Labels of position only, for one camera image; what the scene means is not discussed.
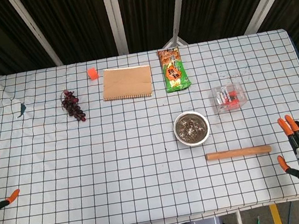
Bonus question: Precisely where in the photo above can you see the orange cube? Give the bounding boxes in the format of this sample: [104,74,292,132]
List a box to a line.
[86,66,100,82]

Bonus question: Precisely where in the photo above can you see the checkered white tablecloth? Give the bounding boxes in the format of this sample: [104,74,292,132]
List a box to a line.
[0,25,299,224]

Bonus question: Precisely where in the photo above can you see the dark curtain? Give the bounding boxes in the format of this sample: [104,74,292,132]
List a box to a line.
[0,0,299,138]

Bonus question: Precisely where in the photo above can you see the metal bowl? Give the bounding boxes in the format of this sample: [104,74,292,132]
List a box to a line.
[170,108,213,149]

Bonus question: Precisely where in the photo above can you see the green snack packet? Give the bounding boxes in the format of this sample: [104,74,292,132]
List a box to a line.
[156,45,193,95]

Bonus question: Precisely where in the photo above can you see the brown spiral notebook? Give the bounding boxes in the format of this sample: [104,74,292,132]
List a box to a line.
[99,62,155,105]

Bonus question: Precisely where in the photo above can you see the wooden stick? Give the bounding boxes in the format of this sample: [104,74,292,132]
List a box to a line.
[205,142,273,164]

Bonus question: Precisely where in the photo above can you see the clear plastic box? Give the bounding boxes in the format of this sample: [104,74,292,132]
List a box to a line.
[209,81,250,116]

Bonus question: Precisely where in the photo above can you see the brown granular contents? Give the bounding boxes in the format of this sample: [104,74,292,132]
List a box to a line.
[174,111,210,144]

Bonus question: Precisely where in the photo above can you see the purple grape bunch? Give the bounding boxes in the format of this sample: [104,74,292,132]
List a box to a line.
[59,87,87,125]

